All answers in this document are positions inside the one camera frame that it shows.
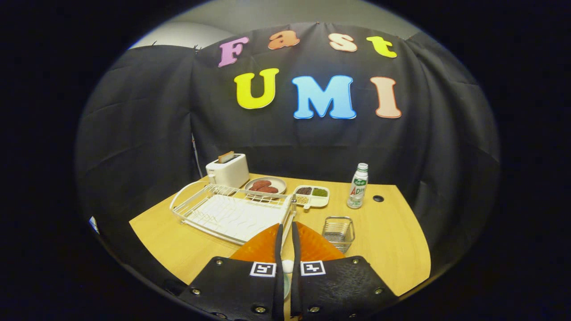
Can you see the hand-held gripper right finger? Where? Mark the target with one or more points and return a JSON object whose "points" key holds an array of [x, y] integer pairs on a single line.
{"points": [[295, 245]]}

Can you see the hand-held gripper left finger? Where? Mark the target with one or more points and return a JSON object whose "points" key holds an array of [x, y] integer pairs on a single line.
{"points": [[279, 249]]}

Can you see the pale green plate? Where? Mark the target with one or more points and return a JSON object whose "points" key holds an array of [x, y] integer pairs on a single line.
{"points": [[287, 285]]}

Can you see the small white round dish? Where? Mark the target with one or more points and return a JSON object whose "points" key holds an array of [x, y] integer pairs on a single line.
{"points": [[281, 183]]}

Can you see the pile of yellow beans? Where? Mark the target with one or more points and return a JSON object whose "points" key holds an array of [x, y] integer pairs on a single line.
{"points": [[302, 200]]}

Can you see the white divided tray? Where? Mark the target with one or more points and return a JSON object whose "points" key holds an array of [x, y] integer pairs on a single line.
{"points": [[319, 201]]}

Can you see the pile of dark beans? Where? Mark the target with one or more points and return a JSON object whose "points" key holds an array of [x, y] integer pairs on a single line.
{"points": [[304, 191]]}

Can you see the pile of green beans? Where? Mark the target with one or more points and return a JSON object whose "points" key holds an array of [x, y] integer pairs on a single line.
{"points": [[320, 192]]}

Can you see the red sausage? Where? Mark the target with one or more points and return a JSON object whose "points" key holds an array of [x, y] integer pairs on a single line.
{"points": [[261, 184], [269, 190]]}

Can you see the white plastic drink bottle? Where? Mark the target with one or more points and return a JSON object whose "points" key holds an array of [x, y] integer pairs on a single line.
{"points": [[357, 189]]}

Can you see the white toaster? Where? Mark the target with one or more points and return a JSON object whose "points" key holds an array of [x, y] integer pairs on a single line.
{"points": [[232, 171]]}

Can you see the toast bread slice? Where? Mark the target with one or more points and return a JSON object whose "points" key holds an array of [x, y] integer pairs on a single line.
{"points": [[226, 157]]}

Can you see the thin metal pole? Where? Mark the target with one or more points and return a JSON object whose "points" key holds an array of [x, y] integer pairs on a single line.
{"points": [[195, 156]]}

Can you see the small white blue object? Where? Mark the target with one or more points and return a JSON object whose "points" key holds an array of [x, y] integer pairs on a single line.
{"points": [[93, 225]]}

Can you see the black backdrop cloth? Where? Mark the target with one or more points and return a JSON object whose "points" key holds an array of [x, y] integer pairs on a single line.
{"points": [[147, 111]]}

